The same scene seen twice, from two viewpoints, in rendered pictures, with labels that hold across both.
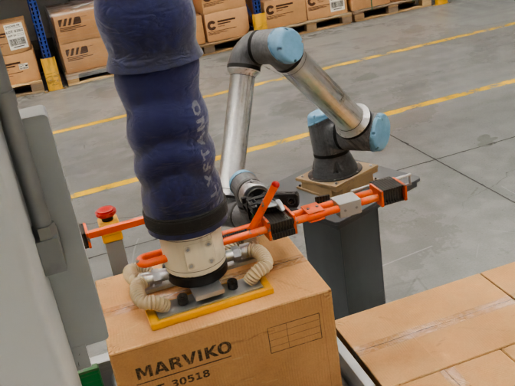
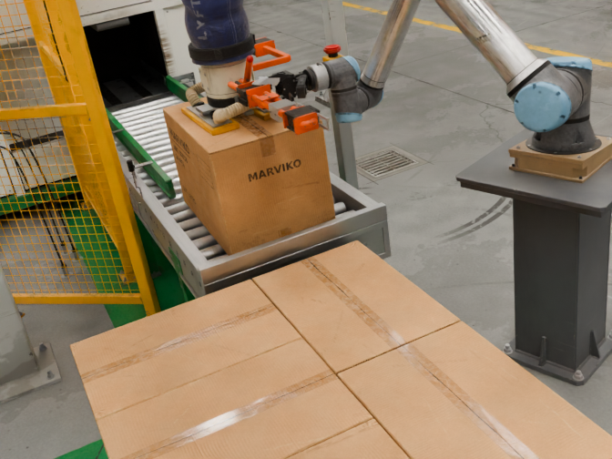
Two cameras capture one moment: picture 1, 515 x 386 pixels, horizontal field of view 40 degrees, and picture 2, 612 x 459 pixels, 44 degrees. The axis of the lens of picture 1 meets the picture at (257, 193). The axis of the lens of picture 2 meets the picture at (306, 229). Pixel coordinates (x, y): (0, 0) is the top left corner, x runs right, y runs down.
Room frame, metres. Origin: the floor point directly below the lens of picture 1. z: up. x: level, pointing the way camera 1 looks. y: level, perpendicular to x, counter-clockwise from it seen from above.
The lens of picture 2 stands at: (1.59, -2.43, 1.79)
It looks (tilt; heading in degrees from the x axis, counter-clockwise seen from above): 27 degrees down; 83
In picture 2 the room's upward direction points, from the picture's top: 9 degrees counter-clockwise
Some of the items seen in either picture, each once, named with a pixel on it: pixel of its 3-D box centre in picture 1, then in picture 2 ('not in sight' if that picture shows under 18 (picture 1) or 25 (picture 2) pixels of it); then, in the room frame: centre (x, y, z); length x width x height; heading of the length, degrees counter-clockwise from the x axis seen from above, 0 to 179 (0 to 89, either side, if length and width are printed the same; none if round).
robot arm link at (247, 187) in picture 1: (254, 194); (316, 76); (1.99, 0.01, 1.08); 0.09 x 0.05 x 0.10; 105
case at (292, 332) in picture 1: (218, 341); (246, 165); (1.71, 0.18, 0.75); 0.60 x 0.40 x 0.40; 104
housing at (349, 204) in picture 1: (346, 204); (282, 110); (1.83, -0.25, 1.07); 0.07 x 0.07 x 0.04; 16
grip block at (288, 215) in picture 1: (277, 222); (254, 93); (1.77, -0.04, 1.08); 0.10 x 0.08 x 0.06; 16
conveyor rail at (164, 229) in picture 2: not in sight; (128, 184); (1.20, 0.88, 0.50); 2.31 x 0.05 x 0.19; 105
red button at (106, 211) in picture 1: (106, 214); (332, 51); (2.15, 0.51, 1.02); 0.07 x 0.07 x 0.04
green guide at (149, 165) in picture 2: not in sight; (117, 139); (1.16, 1.23, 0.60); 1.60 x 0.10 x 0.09; 105
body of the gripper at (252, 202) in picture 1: (260, 205); (293, 83); (1.91, 0.00, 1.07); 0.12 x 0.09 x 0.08; 15
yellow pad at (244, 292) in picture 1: (208, 295); (208, 113); (1.61, 0.17, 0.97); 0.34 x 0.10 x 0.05; 106
